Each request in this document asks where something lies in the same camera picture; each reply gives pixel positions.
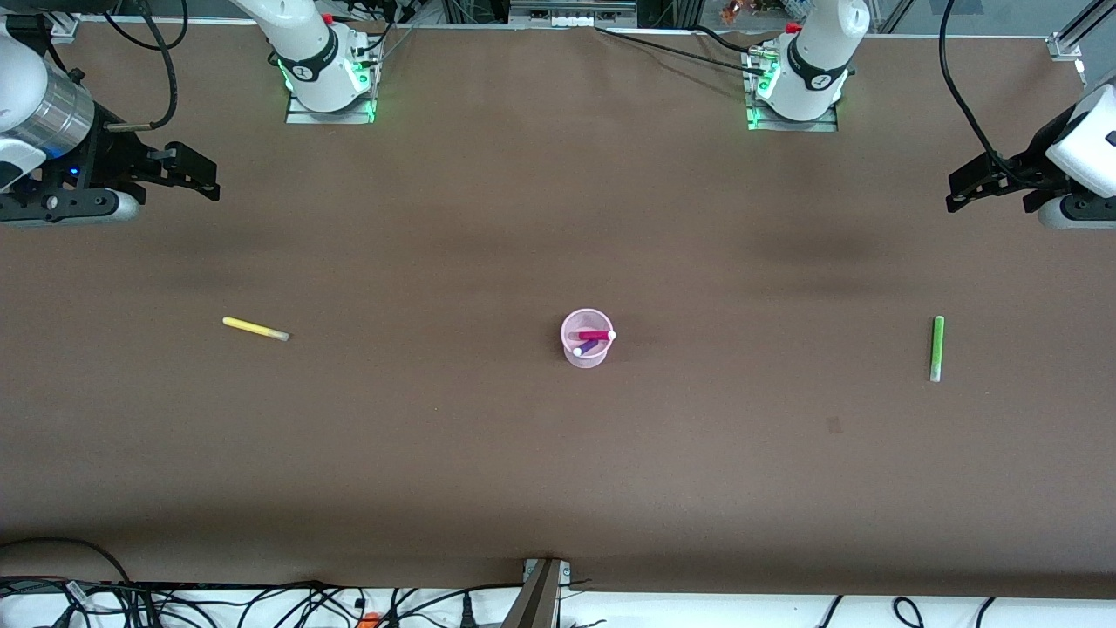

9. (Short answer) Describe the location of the pink pen holder cup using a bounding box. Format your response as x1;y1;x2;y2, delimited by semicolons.
561;308;616;370

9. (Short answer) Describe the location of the yellow pen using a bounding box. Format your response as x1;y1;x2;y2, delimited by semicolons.
221;316;291;343

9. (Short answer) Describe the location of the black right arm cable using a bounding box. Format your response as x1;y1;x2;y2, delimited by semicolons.
100;0;190;133

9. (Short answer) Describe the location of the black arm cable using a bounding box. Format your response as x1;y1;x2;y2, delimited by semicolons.
100;0;190;133
938;0;1040;177

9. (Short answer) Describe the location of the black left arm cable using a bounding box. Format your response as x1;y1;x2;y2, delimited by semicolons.
938;0;1040;177

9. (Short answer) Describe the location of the aluminium frame rail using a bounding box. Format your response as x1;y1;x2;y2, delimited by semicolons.
1049;0;1116;88

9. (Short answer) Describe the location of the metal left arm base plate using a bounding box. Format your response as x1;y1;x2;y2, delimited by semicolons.
743;48;840;133

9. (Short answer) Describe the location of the long black table cable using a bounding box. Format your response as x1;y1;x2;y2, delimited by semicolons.
595;25;761;69

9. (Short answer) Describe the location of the black arched cable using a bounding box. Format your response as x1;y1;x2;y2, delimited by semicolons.
0;536;133;587

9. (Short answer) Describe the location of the grey metal camera mount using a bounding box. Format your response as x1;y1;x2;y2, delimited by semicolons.
501;558;573;628

